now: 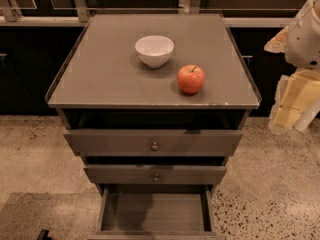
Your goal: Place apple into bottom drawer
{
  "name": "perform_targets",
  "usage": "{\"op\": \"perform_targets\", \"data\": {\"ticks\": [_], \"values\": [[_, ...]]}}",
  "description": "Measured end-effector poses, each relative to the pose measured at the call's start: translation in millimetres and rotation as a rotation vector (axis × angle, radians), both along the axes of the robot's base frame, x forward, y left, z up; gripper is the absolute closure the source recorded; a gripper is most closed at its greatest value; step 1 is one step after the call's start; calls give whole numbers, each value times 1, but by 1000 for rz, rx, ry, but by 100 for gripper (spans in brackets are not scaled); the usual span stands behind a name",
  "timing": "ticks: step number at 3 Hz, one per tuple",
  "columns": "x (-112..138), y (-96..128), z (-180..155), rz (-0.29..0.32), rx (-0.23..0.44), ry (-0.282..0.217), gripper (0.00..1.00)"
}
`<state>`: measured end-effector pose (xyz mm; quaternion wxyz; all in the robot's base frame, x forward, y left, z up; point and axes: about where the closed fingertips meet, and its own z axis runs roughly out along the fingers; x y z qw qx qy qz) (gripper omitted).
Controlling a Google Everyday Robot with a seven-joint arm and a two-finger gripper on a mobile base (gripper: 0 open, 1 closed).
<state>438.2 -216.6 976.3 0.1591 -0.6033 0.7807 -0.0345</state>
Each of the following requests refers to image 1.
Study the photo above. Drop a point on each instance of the grey top drawer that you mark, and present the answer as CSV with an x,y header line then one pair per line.
x,y
102,142

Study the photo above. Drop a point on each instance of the grey bottom drawer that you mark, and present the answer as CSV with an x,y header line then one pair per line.
x,y
156,212

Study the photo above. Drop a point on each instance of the grey drawer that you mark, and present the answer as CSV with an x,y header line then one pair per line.
x,y
156,212
143,174
102,142

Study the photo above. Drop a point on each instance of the white cylindrical robot post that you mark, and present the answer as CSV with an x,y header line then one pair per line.
x,y
308,116

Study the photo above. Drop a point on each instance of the brass drawer knob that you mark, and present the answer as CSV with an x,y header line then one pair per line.
x,y
156,177
154,146

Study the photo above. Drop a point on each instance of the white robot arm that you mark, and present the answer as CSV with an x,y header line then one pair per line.
x,y
302,48

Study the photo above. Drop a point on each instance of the grey middle drawer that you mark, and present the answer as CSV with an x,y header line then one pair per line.
x,y
143,174

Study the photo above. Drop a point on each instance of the brass top drawer knob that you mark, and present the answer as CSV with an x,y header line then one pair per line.
x,y
154,146

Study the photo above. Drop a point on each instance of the black object at floor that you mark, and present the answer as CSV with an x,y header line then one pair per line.
x,y
44,235

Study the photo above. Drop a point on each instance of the red apple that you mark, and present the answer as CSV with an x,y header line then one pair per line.
x,y
190,79

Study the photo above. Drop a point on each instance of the metal window railing frame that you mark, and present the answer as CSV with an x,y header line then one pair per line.
x,y
235,13

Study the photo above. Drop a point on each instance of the grey drawer cabinet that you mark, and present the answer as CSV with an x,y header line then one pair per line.
x,y
105,85

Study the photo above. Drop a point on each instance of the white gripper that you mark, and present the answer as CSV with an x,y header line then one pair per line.
x,y
304,39

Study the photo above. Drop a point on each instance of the white ceramic bowl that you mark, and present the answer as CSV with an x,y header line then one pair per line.
x,y
154,50

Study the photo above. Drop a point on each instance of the brass middle drawer knob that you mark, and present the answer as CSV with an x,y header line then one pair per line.
x,y
156,177

